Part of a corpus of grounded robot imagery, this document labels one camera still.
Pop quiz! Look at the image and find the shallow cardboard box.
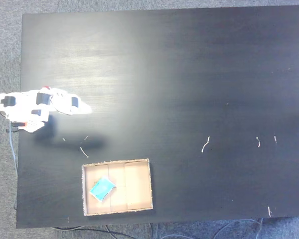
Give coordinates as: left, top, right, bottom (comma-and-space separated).
81, 158, 154, 217

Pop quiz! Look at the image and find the black floor cable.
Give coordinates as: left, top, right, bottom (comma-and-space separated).
64, 225, 153, 239

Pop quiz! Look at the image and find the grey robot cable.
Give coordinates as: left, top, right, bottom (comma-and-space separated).
5, 121, 18, 210

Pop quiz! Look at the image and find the green block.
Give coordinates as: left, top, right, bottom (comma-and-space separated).
89, 176, 116, 202

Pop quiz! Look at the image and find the curved cardboard shred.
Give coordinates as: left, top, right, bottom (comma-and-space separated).
201, 136, 211, 153

